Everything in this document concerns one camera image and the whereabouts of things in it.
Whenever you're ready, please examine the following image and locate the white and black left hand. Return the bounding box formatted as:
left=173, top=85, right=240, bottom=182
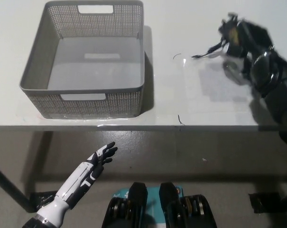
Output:
left=55, top=142, right=119, bottom=210

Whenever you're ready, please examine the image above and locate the black power adapter with cord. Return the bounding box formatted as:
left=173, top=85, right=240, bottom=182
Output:
left=192, top=13, right=244, bottom=59

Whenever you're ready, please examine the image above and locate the white and black right hand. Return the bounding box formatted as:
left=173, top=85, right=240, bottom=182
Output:
left=218, top=13, right=276, bottom=81

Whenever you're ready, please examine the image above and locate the grey perforated plastic basket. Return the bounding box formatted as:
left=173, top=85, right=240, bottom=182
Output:
left=19, top=0, right=145, bottom=119

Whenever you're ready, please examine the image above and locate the dark metal table leg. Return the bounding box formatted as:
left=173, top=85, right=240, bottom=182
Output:
left=0, top=161, right=37, bottom=212

